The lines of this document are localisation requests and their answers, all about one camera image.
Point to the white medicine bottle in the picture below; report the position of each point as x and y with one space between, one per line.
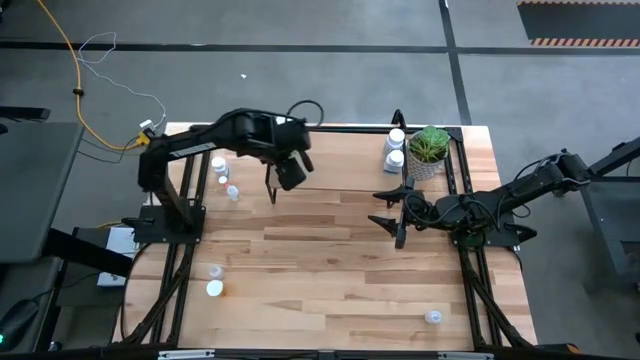
396 136
395 159

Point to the black aluminium table frame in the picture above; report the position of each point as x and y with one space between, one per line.
350 129

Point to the black desk support beam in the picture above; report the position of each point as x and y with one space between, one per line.
85 252

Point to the black computer mouse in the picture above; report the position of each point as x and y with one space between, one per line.
17 322

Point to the orange pill vial white cap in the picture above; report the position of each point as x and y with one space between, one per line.
215 288

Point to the succulent in patterned white pot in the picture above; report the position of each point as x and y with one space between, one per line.
429 145

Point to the small clear bottle white cap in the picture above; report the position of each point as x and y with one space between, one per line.
433 316

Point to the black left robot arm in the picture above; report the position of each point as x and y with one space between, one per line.
200 142

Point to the white power box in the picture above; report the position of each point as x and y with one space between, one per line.
120 240

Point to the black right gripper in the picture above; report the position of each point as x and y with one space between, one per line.
435 217

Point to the wooden shelf black metal legs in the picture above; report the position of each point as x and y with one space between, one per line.
350 165

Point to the silver frame bracket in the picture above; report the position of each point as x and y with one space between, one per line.
465 356
186 354

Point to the black flat bar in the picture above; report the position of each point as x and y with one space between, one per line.
25 113

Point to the white bottle with blue label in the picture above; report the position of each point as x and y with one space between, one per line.
218 163

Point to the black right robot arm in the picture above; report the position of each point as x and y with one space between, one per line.
525 192

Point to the grey desk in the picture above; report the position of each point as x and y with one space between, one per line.
35 190

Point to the black hazard-striped floor mat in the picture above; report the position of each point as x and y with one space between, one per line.
575 22

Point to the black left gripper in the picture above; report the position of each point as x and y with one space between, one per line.
290 177

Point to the black metal stand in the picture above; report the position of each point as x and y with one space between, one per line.
607 215

